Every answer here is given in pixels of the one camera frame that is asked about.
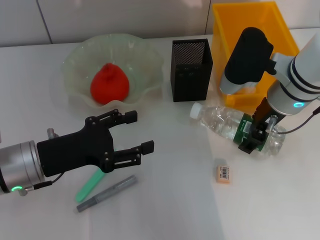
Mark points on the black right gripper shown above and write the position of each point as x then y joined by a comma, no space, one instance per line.
262,112

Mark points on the black mesh pen holder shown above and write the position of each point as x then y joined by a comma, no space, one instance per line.
191,85

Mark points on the beige eraser with barcode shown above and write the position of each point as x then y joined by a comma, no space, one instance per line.
223,175

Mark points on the grey marker pen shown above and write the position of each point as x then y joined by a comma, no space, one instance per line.
107,192

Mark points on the red-orange fruit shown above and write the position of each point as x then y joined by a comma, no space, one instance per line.
110,83

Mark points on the mint green pen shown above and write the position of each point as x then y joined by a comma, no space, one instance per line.
90,185

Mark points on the green glass fruit bowl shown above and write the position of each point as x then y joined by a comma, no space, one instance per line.
140,62

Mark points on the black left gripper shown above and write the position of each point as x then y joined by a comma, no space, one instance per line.
75,150

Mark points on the clear green-label water bottle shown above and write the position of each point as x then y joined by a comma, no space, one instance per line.
220,122

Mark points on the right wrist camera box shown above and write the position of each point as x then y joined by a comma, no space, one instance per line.
247,60

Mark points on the orange plastic bin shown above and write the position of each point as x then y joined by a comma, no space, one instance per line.
230,25

